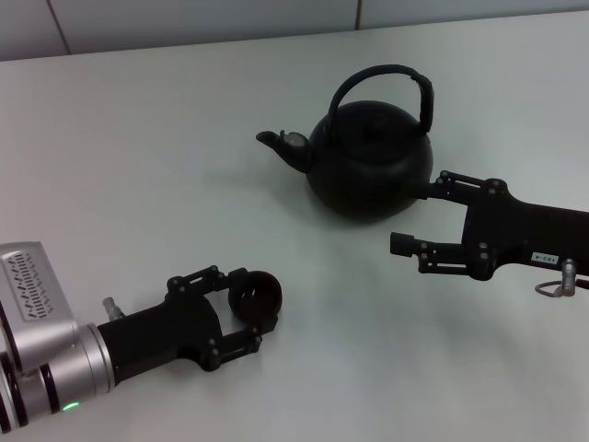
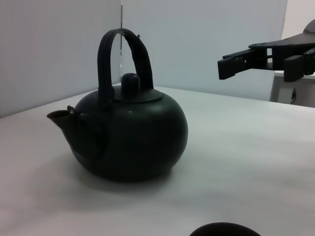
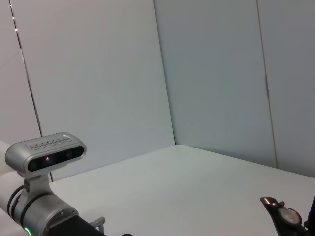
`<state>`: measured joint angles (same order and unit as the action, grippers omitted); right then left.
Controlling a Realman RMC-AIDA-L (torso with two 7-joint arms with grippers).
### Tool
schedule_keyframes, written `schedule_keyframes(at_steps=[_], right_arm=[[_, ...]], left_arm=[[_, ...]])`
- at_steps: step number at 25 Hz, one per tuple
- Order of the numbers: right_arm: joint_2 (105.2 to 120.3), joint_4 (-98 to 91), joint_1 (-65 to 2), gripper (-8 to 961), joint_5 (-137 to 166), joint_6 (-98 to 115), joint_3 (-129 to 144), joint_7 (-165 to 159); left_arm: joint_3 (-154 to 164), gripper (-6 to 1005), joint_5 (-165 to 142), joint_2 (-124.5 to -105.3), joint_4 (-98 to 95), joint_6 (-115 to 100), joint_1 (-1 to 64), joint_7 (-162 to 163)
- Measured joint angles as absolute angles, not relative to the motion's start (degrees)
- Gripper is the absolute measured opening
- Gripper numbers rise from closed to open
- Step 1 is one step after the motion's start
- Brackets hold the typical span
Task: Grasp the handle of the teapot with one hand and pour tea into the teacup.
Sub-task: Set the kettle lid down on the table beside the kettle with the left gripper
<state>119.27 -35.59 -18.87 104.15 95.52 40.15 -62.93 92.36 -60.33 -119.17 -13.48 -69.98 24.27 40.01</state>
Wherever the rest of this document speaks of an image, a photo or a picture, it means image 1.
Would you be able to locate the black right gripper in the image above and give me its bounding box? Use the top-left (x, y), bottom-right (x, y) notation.
top-left (389, 169), bottom-right (589, 282)

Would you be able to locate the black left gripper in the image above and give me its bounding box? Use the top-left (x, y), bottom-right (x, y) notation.
top-left (96, 264), bottom-right (280, 384)

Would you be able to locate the small black teacup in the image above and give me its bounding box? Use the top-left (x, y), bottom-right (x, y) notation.
top-left (228, 270), bottom-right (283, 322)

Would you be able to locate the black round teapot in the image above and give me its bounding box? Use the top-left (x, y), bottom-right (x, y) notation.
top-left (255, 64), bottom-right (436, 227)

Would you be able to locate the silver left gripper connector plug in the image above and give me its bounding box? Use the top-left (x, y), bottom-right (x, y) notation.
top-left (101, 297), bottom-right (125, 321)

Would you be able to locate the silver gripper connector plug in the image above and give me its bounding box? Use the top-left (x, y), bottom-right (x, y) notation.
top-left (560, 259), bottom-right (579, 298)
top-left (101, 297), bottom-right (125, 321)

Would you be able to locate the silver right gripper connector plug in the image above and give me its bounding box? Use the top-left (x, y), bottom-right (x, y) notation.
top-left (560, 259), bottom-right (579, 298)

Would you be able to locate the thin right gripper cable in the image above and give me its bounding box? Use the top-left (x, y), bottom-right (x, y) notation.
top-left (534, 280), bottom-right (589, 299)

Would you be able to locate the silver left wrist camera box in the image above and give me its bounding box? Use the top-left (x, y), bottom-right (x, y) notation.
top-left (0, 241), bottom-right (80, 369)

